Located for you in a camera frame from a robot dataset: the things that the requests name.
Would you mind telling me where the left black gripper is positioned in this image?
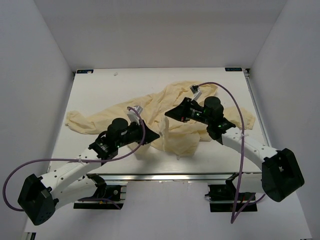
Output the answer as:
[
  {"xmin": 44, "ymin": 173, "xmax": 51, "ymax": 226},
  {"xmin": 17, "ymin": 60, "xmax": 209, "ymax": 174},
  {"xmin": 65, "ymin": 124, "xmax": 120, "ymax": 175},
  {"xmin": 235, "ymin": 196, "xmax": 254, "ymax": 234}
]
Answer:
[{"xmin": 116, "ymin": 119, "xmax": 160, "ymax": 148}]

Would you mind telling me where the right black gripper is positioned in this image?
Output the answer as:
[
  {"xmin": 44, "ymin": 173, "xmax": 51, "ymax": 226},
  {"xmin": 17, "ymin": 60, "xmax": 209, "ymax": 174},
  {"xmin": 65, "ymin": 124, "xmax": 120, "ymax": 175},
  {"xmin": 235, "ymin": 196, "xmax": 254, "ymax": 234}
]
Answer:
[{"xmin": 165, "ymin": 97, "xmax": 212, "ymax": 126}]

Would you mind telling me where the cream yellow jacket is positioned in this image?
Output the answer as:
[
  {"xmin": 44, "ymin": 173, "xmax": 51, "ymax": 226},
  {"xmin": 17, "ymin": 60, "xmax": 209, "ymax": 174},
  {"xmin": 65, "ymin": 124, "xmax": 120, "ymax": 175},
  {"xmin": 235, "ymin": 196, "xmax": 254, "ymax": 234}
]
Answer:
[{"xmin": 64, "ymin": 79, "xmax": 256, "ymax": 160}]

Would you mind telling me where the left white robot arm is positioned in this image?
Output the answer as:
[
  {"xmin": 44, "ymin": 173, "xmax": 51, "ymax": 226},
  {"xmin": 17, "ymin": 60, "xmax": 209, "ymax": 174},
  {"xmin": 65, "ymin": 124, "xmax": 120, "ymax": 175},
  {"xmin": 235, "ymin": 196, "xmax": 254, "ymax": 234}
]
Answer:
[{"xmin": 18, "ymin": 118, "xmax": 160, "ymax": 226}]

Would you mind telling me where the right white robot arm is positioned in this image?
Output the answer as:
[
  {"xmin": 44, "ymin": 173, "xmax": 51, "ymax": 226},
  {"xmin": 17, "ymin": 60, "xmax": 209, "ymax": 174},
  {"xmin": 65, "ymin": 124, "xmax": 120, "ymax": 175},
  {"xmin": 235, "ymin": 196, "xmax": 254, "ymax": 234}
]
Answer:
[{"xmin": 165, "ymin": 96, "xmax": 305, "ymax": 202}]

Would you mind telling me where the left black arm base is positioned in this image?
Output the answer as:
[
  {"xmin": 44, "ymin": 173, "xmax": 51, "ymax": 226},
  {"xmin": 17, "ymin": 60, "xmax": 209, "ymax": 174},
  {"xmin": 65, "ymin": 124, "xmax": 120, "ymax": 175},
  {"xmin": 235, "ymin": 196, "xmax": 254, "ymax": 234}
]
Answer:
[{"xmin": 73, "ymin": 183, "xmax": 127, "ymax": 210}]

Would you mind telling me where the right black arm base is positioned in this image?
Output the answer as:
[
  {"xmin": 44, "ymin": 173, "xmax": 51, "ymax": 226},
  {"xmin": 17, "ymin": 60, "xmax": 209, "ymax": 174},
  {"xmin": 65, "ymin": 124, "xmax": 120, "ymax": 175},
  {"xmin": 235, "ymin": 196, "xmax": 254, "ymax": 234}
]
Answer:
[{"xmin": 204, "ymin": 184, "xmax": 258, "ymax": 213}]

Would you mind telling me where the right blue corner label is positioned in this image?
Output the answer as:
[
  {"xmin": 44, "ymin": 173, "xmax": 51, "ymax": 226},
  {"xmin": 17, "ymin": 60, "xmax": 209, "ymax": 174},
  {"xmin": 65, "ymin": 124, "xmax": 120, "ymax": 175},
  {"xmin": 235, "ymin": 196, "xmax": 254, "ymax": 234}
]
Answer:
[{"xmin": 224, "ymin": 67, "xmax": 243, "ymax": 72}]

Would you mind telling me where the blue corner label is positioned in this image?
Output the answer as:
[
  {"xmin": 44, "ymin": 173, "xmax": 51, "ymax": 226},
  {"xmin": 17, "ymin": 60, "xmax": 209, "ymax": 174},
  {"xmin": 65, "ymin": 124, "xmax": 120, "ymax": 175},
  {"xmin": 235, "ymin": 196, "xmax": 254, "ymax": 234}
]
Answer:
[
  {"xmin": 224, "ymin": 67, "xmax": 243, "ymax": 72},
  {"xmin": 76, "ymin": 69, "xmax": 94, "ymax": 74}
]

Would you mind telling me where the left blue corner label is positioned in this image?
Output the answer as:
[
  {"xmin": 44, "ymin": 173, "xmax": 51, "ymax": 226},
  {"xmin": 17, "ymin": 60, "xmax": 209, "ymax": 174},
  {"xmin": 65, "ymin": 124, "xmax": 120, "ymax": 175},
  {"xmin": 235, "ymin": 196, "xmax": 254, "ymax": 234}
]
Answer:
[{"xmin": 76, "ymin": 69, "xmax": 94, "ymax": 74}]

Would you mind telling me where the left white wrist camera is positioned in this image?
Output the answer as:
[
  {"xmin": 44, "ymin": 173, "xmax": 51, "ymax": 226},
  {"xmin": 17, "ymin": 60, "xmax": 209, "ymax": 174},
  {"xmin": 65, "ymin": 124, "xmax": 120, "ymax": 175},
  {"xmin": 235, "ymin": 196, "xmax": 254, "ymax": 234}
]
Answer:
[{"xmin": 127, "ymin": 105, "xmax": 143, "ymax": 125}]

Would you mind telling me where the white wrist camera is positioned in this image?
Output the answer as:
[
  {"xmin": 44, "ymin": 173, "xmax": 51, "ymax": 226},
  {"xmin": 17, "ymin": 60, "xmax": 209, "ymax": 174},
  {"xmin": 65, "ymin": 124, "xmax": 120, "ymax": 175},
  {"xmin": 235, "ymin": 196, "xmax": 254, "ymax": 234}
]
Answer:
[
  {"xmin": 190, "ymin": 84, "xmax": 202, "ymax": 101},
  {"xmin": 127, "ymin": 105, "xmax": 143, "ymax": 125}
]

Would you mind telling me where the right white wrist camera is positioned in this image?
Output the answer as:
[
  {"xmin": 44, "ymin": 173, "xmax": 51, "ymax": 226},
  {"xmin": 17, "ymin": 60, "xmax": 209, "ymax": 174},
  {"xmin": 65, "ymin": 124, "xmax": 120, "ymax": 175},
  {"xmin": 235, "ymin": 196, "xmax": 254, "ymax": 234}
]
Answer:
[{"xmin": 190, "ymin": 84, "xmax": 202, "ymax": 101}]

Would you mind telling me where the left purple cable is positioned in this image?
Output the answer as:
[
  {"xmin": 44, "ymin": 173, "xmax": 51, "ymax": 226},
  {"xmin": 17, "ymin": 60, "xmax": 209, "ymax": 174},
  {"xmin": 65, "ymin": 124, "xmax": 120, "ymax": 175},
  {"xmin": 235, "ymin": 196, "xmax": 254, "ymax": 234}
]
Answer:
[{"xmin": 2, "ymin": 106, "xmax": 148, "ymax": 212}]

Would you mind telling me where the purple cable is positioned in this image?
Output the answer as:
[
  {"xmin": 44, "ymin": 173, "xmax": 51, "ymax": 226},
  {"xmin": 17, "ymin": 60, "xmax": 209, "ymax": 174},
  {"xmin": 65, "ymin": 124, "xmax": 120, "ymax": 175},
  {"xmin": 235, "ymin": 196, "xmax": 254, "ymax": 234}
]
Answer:
[
  {"xmin": 2, "ymin": 106, "xmax": 148, "ymax": 212},
  {"xmin": 191, "ymin": 81, "xmax": 265, "ymax": 224}
]

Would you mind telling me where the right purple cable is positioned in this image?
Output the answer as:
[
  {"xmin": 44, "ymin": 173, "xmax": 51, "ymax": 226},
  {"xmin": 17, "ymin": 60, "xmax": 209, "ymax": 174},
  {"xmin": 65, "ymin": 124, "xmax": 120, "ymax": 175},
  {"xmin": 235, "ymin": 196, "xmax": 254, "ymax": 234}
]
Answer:
[{"xmin": 191, "ymin": 81, "xmax": 265, "ymax": 224}]

